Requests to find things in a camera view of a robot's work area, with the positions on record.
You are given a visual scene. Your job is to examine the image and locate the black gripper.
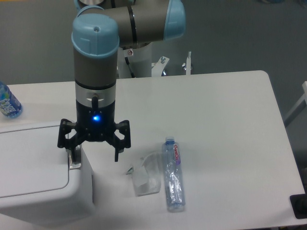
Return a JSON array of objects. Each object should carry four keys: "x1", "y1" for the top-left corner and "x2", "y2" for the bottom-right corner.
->
[{"x1": 58, "y1": 84, "x2": 131, "y2": 162}]

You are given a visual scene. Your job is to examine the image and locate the white push-lid trash can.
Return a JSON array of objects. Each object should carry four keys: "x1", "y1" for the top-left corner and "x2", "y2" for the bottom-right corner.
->
[{"x1": 0, "y1": 121, "x2": 95, "y2": 227}]

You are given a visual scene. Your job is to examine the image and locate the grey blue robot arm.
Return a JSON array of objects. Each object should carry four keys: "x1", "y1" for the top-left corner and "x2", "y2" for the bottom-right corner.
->
[{"x1": 58, "y1": 0, "x2": 186, "y2": 163}]

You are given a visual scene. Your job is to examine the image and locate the crumpled clear plastic wrapper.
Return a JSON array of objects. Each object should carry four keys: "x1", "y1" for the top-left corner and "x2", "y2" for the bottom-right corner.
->
[{"x1": 126, "y1": 152, "x2": 161, "y2": 196}]

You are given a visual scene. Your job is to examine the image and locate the blue labelled water bottle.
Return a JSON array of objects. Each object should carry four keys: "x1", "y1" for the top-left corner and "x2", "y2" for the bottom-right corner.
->
[{"x1": 0, "y1": 82, "x2": 23, "y2": 118}]

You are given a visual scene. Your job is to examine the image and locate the clear empty plastic bottle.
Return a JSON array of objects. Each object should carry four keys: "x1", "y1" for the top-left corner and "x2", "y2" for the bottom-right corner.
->
[{"x1": 162, "y1": 136, "x2": 186, "y2": 213}]

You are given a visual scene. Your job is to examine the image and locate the black clamp at table edge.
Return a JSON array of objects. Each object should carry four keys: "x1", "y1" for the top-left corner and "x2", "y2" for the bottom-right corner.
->
[{"x1": 290, "y1": 194, "x2": 307, "y2": 219}]

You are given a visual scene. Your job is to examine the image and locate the black cable on pedestal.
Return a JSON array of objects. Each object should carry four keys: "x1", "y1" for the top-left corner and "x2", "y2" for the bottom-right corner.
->
[{"x1": 123, "y1": 49, "x2": 135, "y2": 79}]

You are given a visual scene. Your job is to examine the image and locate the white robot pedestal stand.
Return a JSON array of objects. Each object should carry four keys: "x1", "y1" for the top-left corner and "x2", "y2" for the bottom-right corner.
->
[{"x1": 117, "y1": 42, "x2": 194, "y2": 79}]

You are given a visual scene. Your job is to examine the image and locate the white frame at right edge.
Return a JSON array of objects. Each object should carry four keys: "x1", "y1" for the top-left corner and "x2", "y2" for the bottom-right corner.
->
[{"x1": 283, "y1": 81, "x2": 307, "y2": 127}]

